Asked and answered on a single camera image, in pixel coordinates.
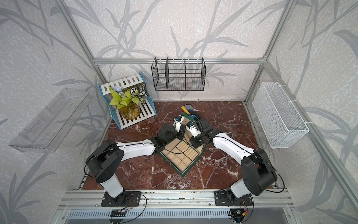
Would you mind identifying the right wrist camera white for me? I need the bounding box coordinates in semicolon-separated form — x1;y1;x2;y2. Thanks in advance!
186;121;201;138

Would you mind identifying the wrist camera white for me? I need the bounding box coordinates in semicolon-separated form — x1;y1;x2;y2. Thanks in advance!
173;115;184;132
186;121;201;138

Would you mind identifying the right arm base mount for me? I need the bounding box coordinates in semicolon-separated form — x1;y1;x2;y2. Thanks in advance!
214;189;254;206

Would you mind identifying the white mesh basket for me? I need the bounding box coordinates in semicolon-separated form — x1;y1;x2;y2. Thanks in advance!
252;82;310;148

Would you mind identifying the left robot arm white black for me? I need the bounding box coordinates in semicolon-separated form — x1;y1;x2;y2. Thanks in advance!
85;123;185;198

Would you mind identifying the green jewelry box beige lining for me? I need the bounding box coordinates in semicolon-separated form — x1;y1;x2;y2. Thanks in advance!
160;113;207;177

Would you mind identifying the potted plant glass vase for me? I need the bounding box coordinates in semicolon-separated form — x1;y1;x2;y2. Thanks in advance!
109;83;148;120

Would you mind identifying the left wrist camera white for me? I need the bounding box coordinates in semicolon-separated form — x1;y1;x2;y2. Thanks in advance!
173;115;184;132

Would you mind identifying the white blue slatted crate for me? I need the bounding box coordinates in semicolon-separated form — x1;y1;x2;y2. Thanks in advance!
98;73;157;130

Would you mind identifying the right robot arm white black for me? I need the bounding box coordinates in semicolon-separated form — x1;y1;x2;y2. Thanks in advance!
187;119;279;198

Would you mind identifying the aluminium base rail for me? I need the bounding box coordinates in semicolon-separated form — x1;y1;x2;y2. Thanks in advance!
52;189;300;224

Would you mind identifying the black wire basket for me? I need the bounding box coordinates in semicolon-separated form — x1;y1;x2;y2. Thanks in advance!
151;58;207;91

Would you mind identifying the yellow handled brush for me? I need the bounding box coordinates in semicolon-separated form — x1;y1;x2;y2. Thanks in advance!
181;104;201;120

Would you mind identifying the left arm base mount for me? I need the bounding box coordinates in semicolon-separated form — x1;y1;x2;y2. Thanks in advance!
101;191;141;207

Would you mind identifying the clear acrylic shelf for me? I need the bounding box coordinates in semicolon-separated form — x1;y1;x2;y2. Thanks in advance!
9;88;91;153

